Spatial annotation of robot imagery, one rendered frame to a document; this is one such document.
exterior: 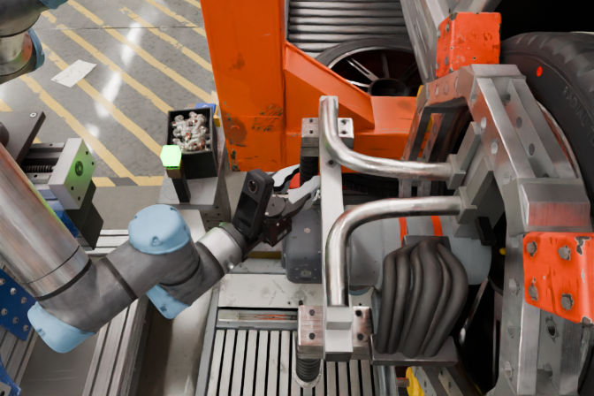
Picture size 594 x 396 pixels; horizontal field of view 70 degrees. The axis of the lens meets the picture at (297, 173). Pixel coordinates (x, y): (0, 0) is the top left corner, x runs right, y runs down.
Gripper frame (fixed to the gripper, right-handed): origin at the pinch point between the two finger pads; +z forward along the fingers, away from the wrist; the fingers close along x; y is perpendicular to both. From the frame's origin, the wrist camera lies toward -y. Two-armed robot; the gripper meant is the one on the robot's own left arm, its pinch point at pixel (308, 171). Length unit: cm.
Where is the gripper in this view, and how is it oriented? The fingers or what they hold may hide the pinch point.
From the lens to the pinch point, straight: 80.8
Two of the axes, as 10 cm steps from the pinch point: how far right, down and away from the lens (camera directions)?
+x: 7.2, 4.8, -5.0
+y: 0.5, 6.8, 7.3
